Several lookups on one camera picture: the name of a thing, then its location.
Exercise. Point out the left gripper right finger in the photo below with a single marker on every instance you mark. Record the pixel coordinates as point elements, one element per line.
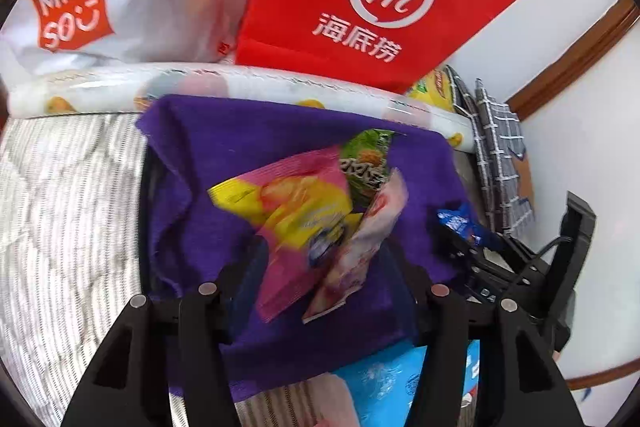
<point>519,383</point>

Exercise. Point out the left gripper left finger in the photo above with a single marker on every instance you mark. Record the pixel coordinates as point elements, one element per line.
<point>126,382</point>

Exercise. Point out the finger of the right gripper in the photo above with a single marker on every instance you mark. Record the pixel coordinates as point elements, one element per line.
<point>470,261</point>

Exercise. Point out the blue cookie packet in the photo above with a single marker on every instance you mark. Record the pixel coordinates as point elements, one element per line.
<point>463,223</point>

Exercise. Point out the long pink white snack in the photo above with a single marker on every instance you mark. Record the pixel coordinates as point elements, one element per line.
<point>351,263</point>

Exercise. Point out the green snack packet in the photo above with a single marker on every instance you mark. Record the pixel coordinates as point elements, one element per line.
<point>363,160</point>

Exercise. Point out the pink yellow potato-stick bag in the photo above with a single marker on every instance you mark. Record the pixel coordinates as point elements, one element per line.
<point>302,207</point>

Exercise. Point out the grey checked folded cloth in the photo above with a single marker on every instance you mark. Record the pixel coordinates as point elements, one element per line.
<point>501,158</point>

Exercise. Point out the blue tissue pack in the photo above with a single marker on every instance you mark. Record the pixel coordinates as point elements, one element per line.
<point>375,391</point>

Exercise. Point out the striped mattress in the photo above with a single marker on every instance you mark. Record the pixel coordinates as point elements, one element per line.
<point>70,189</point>

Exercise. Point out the yellow Lay's chip bag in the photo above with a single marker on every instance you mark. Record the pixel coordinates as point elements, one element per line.
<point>434,89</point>

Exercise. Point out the purple towel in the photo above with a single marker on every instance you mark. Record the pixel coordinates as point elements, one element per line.
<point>201,142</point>

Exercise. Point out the rolled fruit-print mat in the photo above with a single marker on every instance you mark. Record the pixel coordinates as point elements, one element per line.
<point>133,88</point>

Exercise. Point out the brown wooden door frame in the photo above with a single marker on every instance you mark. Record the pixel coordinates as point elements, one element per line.
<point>584,53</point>

